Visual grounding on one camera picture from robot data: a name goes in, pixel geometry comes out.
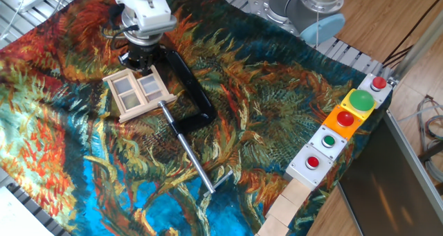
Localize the pale wooden block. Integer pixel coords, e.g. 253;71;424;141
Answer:
279;178;312;208
255;213;291;236
265;193;299;227

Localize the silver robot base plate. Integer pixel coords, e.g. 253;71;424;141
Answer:
246;0;314;39

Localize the large grey box red button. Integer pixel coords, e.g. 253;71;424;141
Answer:
284;143;335;191

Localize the small wooden sliding window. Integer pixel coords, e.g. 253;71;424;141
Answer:
102;64;179;124

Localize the black floor cable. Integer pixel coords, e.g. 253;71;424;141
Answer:
381;0;443;68

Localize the yellow box green mushroom button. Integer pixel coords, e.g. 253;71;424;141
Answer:
339;87;377;121

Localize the dark glass panel aluminium frame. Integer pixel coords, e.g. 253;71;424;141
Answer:
337;109;443;236

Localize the orange box red button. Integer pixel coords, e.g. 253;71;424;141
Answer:
321;104;364;141

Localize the black C-clamp with steel screw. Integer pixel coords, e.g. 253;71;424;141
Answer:
162;48;235;197

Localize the dark metal bar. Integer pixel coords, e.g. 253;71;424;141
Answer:
417;138;443;163

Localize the aluminium profile post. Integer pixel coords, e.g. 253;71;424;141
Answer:
388;10;443;87

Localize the white zip tie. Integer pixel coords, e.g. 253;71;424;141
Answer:
314;10;320;49

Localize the grey box green button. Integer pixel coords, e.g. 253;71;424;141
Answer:
307;124;349;161

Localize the small grey box red button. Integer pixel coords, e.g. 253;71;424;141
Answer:
356;72;394;109

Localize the white sheet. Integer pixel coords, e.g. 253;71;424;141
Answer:
0;185;55;236

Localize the grey cable bundle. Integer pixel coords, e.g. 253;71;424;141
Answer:
417;94;443;183

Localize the sunflower painting print cloth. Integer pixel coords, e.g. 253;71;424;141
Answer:
0;0;394;236

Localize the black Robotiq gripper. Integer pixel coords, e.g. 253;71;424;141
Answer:
118;44;167;75

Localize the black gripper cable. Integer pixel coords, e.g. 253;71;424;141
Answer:
101;21;140;51

